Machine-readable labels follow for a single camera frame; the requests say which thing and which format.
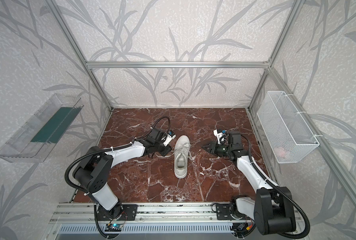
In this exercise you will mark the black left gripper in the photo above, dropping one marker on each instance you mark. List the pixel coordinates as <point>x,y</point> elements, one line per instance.
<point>161,146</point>

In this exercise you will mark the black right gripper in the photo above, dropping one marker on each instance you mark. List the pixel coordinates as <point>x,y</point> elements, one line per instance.
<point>217,149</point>

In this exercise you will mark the white sneaker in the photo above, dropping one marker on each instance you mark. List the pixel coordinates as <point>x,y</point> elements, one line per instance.
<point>181,156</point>

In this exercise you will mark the white shoelace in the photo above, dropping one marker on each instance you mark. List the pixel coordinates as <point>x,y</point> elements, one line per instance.
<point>166,154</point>

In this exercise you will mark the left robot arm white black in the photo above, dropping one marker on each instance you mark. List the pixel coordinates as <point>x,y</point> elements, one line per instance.
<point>92,170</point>

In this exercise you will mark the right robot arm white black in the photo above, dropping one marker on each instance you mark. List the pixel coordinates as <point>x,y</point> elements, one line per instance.
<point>272,210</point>

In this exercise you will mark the pink object in basket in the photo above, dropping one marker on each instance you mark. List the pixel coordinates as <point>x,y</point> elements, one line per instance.
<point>281,153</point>

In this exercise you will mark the green circuit board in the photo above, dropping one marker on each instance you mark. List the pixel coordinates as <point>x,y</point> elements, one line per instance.
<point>110,228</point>

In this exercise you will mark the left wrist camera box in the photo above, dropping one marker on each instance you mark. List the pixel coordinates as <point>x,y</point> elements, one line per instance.
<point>170,135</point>

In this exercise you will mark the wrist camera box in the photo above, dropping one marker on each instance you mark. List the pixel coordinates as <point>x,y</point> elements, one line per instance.
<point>221,136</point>
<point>170,135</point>

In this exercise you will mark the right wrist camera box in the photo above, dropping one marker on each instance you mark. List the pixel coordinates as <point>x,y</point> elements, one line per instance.
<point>221,136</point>

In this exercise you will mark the white wire mesh basket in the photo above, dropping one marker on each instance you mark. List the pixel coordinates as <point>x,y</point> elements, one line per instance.
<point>285,127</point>

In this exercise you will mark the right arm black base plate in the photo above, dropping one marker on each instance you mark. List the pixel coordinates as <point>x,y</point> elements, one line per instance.
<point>226,212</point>

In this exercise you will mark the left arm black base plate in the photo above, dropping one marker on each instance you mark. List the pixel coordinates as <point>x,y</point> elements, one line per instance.
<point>121,212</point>

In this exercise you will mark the aluminium frame crossbar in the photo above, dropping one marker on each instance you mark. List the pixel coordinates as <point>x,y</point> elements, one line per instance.
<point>143,65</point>

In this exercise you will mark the aluminium frame rail base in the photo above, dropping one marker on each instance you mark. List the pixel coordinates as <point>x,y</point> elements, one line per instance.
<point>169,212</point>

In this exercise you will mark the clear plastic wall tray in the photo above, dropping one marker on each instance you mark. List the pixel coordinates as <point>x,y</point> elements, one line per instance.
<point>36,139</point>

